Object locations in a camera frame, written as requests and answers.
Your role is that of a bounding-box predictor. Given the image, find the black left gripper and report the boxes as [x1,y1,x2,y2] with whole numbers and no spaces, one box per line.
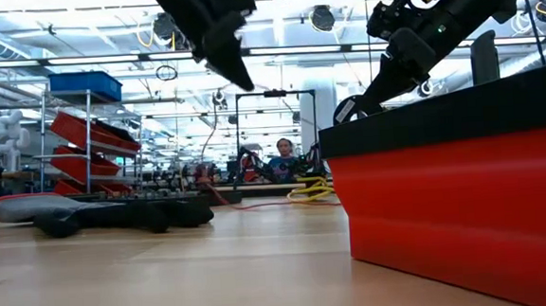
[148,0,264,99]

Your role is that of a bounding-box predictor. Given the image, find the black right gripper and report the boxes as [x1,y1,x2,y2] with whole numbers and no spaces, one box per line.
[355,0,526,116]

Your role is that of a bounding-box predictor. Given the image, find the black plastic wire spool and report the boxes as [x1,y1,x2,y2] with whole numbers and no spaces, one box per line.
[329,92,387,127]

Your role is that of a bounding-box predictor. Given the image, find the black framed robot workstation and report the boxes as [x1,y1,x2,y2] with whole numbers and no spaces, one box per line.
[233,87,322,185]

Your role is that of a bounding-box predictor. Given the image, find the person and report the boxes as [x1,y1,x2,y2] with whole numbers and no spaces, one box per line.
[265,136,307,186]

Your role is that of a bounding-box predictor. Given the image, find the red black collapsible box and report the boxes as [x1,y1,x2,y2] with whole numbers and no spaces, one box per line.
[314,59,546,306]

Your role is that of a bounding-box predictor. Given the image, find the blue plastic bin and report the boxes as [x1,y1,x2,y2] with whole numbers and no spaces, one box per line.
[47,69,124,107]

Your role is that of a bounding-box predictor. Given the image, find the metal rack with red bins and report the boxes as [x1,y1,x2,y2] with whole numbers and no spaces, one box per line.
[28,68,147,200]

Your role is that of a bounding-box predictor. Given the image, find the grey black work glove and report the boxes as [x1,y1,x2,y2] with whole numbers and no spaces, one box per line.
[0,180,217,244]

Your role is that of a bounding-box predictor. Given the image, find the black hanging cable loop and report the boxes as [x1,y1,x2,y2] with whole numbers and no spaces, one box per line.
[155,63,179,83]

